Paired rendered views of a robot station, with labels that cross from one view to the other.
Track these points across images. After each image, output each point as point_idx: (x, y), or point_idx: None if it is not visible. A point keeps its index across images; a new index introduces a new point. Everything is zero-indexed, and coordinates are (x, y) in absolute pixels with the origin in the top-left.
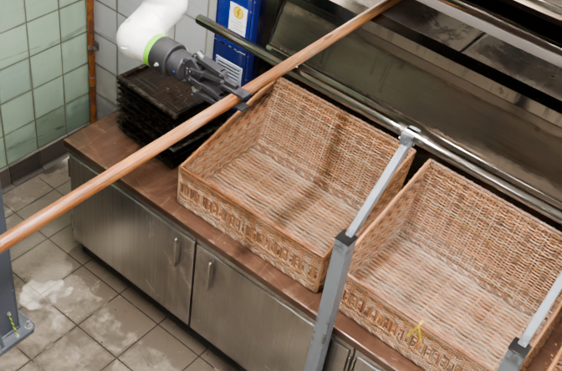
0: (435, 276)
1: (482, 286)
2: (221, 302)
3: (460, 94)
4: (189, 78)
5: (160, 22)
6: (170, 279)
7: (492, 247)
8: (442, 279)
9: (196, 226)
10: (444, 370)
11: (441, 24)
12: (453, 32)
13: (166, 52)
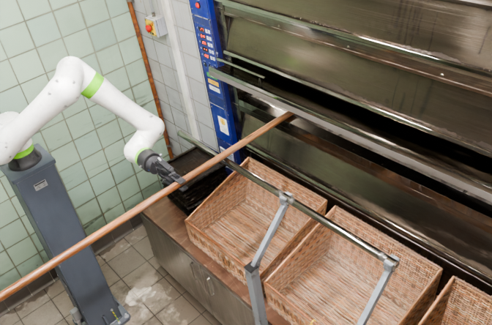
0: (345, 285)
1: None
2: (221, 303)
3: (343, 163)
4: (157, 173)
5: (145, 140)
6: (198, 287)
7: (379, 264)
8: (351, 286)
9: (198, 255)
10: None
11: None
12: None
13: (143, 159)
